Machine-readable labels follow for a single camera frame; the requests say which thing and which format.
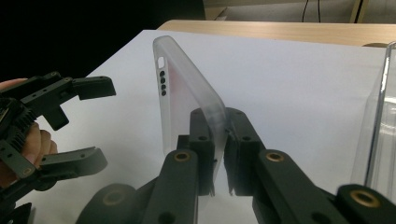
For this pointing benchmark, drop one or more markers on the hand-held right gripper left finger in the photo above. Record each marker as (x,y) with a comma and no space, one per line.
(200,140)

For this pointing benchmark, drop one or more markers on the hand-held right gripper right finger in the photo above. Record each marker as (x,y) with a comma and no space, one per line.
(243,146)

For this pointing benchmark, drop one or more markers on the translucent phone case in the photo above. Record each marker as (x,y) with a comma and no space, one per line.
(186,93)

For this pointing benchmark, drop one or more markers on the clear acrylic box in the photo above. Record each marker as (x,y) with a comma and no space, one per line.
(378,130)

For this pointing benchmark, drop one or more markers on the black curtain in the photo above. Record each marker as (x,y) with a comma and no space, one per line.
(77,31)

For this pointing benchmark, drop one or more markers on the white table sheet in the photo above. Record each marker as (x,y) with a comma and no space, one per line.
(280,93)

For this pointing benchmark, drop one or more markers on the long beige desk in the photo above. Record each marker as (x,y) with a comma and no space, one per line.
(274,11)

